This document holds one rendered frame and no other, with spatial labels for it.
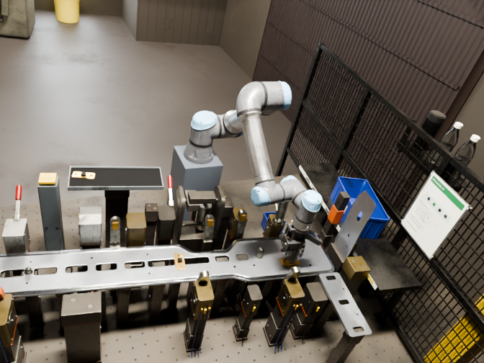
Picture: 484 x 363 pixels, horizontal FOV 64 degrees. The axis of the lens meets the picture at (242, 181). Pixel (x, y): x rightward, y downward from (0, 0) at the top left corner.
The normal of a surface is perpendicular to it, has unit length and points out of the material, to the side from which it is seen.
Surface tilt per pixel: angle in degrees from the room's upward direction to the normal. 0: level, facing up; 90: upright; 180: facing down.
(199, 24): 90
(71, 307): 0
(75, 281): 0
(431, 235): 90
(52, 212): 90
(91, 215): 0
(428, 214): 90
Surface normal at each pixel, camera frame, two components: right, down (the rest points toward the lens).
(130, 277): 0.21, -0.78
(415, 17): -0.89, 0.10
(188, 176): 0.40, 0.61
